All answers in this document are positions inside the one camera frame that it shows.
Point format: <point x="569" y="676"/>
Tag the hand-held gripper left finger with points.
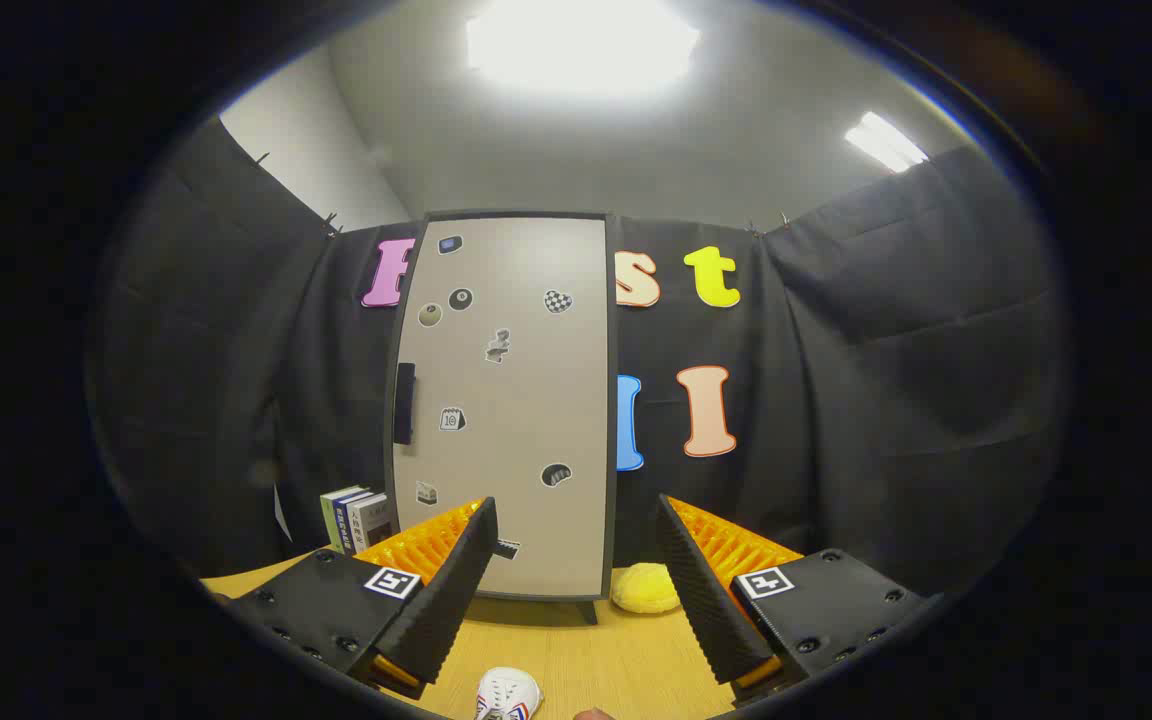
<point x="451" y="590"/>

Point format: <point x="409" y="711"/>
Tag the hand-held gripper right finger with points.
<point x="701" y="600"/>

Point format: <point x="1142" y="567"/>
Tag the white canvas shoe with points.
<point x="508" y="692"/>

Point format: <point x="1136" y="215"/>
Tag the dark grey shoe cabinet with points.
<point x="613" y="450"/>

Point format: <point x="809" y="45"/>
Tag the light grey shoe cabinet door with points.
<point x="526" y="400"/>

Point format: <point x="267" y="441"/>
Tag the yellow soft toy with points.
<point x="644" y="590"/>

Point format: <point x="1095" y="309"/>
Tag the green book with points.
<point x="329" y="515"/>

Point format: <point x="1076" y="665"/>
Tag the black backdrop cloth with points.
<point x="886" y="400"/>

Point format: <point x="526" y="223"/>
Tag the long ceiling light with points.
<point x="884" y="142"/>

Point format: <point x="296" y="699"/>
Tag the large ceiling light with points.
<point x="581" y="45"/>

